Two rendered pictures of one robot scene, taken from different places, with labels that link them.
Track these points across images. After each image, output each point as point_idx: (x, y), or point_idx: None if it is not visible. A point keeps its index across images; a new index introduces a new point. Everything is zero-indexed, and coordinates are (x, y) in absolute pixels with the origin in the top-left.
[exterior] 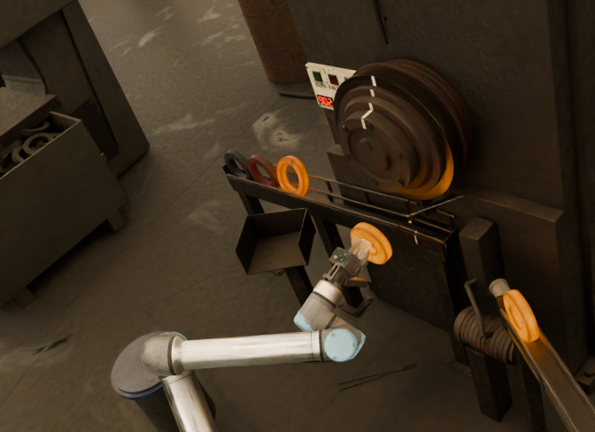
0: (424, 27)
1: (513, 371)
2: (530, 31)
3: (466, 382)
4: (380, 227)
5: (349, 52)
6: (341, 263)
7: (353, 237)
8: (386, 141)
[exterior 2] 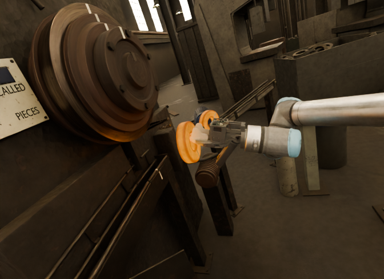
0: None
1: (200, 235)
2: (115, 4)
3: (218, 253)
4: (143, 204)
5: None
6: (225, 121)
7: (195, 127)
8: (139, 46)
